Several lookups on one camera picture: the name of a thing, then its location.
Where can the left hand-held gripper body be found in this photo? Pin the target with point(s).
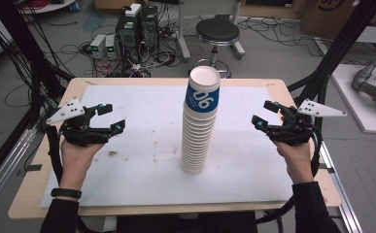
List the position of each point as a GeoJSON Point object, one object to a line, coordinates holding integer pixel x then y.
{"type": "Point", "coordinates": [78, 134]}

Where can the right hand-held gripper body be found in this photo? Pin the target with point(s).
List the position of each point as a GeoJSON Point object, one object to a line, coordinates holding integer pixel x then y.
{"type": "Point", "coordinates": [294, 132]}

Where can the stack of nested paper cups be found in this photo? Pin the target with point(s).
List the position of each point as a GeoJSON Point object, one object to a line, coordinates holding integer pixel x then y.
{"type": "Point", "coordinates": [198, 145]}

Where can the person's right hand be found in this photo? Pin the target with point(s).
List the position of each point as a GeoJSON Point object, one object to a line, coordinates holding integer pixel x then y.
{"type": "Point", "coordinates": [297, 161]}

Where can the person's left hand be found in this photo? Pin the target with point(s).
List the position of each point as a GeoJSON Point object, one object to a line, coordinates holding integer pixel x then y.
{"type": "Point", "coordinates": [74, 165]}

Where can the black wristband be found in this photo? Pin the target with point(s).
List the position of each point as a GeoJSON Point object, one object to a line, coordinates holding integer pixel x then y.
{"type": "Point", "coordinates": [66, 193]}

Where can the grey power supply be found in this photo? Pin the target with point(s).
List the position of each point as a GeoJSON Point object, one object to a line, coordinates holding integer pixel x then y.
{"type": "Point", "coordinates": [98, 45]}
{"type": "Point", "coordinates": [111, 47]}

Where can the white floor panel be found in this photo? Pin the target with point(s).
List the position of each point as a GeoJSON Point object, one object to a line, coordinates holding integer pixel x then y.
{"type": "Point", "coordinates": [357, 106]}

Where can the black computer tower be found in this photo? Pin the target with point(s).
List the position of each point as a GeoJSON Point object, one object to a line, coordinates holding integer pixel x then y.
{"type": "Point", "coordinates": [150, 27]}
{"type": "Point", "coordinates": [129, 39]}

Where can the black round stool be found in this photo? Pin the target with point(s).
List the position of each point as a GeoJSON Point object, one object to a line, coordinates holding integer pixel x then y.
{"type": "Point", "coordinates": [218, 30]}

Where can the white box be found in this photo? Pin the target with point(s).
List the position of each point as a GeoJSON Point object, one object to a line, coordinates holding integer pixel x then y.
{"type": "Point", "coordinates": [133, 10]}

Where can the grey desk leg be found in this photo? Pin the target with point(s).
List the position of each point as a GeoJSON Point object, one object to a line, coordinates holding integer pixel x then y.
{"type": "Point", "coordinates": [183, 32]}

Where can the cardboard box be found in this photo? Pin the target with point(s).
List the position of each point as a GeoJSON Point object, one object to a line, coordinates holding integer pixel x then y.
{"type": "Point", "coordinates": [334, 13]}

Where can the person's dark clothing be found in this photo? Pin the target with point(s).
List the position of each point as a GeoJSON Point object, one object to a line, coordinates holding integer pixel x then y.
{"type": "Point", "coordinates": [185, 225]}

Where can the aluminium rail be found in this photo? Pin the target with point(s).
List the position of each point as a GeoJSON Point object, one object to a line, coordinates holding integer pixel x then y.
{"type": "Point", "coordinates": [337, 181]}
{"type": "Point", "coordinates": [7, 161]}

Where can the black frame post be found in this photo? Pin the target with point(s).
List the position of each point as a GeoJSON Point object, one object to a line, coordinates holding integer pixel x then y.
{"type": "Point", "coordinates": [337, 45]}

